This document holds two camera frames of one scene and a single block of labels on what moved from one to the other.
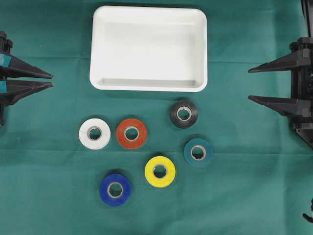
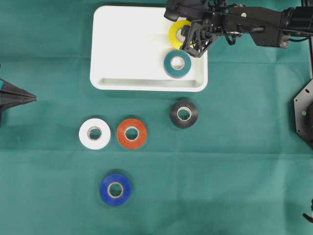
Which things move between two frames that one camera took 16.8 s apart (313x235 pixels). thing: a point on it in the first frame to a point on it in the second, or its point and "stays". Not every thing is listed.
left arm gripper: (11, 91) to (11, 94)
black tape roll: (176, 119) stays
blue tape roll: (107, 197) stays
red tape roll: (136, 142) stays
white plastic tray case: (148, 48) stays
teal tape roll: (187, 154) to (177, 63)
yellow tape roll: (163, 181) to (174, 26)
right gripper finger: (292, 60) to (189, 32)
